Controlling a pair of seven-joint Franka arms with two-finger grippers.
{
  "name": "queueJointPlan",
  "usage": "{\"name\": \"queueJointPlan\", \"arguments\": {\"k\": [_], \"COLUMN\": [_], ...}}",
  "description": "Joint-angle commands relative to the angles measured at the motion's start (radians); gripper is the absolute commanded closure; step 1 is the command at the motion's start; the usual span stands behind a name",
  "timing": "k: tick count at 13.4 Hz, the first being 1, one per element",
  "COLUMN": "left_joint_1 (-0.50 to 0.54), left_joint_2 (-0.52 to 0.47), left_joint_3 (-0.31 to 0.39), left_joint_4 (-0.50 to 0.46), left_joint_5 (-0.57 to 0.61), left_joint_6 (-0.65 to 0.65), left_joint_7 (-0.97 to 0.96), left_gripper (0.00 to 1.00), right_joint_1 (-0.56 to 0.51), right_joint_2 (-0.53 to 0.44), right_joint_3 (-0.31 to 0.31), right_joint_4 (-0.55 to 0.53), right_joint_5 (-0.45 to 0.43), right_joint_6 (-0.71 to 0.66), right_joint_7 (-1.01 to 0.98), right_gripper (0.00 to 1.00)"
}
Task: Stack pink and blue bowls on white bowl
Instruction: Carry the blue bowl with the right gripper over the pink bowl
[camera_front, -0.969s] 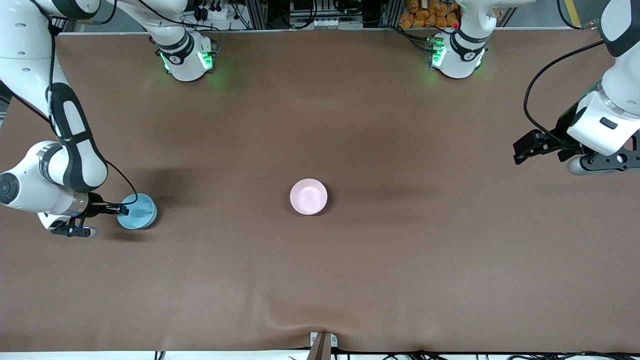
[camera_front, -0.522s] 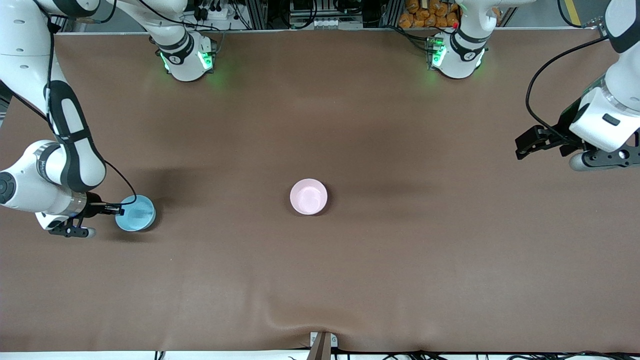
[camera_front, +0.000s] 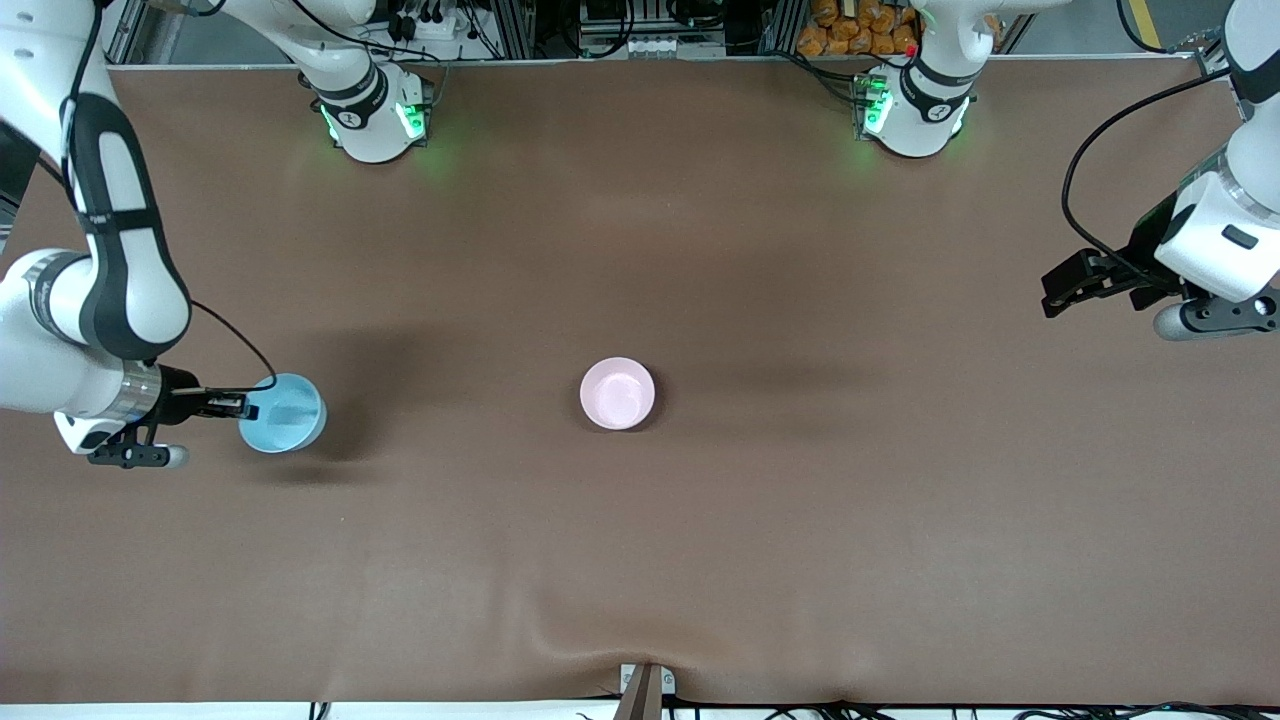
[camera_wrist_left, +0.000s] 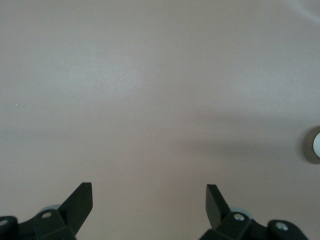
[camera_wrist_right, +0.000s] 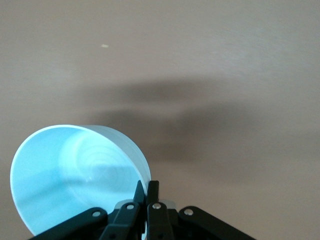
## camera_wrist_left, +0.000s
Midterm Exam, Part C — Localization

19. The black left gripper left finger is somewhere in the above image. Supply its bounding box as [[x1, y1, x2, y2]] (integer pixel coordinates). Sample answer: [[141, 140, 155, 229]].
[[0, 182, 94, 240]]

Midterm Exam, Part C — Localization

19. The white bowl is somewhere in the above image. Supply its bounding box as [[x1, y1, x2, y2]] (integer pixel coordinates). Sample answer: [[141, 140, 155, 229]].
[[312, 131, 320, 159]]

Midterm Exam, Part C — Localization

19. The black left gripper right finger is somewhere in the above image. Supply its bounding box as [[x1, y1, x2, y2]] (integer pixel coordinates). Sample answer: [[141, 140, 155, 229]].
[[198, 184, 307, 240]]

